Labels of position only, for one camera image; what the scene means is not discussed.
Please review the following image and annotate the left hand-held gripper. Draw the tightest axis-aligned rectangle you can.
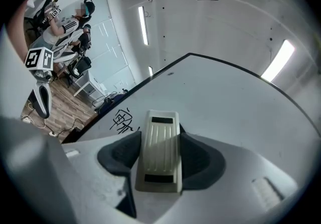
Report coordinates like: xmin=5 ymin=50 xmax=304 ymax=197
xmin=24 ymin=47 xmax=55 ymax=120

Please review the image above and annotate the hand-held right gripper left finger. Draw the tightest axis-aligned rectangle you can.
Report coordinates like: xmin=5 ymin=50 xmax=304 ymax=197
xmin=61 ymin=131 xmax=142 ymax=224

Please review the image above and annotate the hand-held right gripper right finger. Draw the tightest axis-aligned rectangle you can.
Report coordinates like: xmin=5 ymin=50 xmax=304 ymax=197
xmin=150 ymin=124 xmax=299 ymax=224

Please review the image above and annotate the black-framed white whiteboard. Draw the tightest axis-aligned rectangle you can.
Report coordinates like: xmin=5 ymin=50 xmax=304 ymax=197
xmin=61 ymin=52 xmax=321 ymax=193

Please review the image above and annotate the person's left forearm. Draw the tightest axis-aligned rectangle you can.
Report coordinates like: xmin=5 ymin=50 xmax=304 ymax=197
xmin=6 ymin=0 xmax=30 ymax=61

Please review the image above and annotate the white desk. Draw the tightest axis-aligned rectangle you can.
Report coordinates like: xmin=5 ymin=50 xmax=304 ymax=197
xmin=72 ymin=70 xmax=106 ymax=101

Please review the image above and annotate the black office chair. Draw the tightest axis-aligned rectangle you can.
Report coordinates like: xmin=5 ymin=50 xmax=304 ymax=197
xmin=67 ymin=56 xmax=92 ymax=86

